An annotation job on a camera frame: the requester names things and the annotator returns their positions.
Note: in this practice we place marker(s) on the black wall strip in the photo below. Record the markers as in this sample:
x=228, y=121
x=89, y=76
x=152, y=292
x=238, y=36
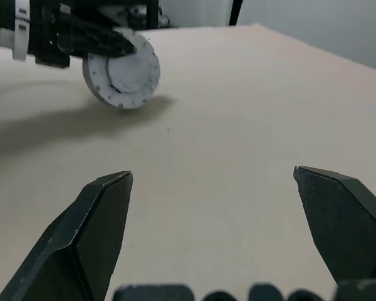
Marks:
x=236, y=12

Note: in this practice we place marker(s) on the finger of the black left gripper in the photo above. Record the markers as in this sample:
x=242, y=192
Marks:
x=106, y=42

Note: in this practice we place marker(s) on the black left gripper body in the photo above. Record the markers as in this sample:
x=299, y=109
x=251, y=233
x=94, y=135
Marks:
x=44, y=31

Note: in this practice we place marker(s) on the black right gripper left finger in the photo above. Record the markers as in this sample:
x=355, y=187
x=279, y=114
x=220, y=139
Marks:
x=75, y=251

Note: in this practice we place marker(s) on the grey round motor lid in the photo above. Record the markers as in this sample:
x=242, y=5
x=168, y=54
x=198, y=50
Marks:
x=131, y=78

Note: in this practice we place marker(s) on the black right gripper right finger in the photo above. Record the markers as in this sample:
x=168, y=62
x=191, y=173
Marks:
x=341, y=225

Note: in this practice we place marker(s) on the motor housing with copper windings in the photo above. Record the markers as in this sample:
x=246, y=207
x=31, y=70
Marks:
x=92, y=73

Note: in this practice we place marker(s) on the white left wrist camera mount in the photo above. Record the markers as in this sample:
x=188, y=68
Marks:
x=20, y=47

